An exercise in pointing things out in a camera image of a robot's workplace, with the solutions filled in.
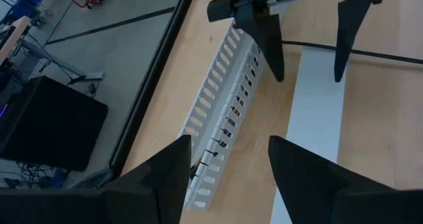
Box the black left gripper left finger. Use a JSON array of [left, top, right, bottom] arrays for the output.
[[103, 134, 193, 224]]

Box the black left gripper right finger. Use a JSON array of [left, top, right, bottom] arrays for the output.
[[268, 135, 395, 224]]

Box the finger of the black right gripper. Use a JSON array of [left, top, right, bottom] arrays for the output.
[[332, 0, 373, 83], [233, 10, 286, 83]]

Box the white duct cover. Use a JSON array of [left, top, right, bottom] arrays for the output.
[[269, 47, 348, 224]]

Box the white slotted cable duct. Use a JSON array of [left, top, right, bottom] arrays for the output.
[[176, 22, 266, 212]]

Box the black computer tower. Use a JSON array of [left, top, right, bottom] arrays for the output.
[[0, 75, 109, 172]]

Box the grey desk leg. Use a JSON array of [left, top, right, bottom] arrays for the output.
[[19, 38, 105, 83]]

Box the wooden desk edge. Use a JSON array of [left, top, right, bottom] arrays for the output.
[[0, 15, 32, 65]]

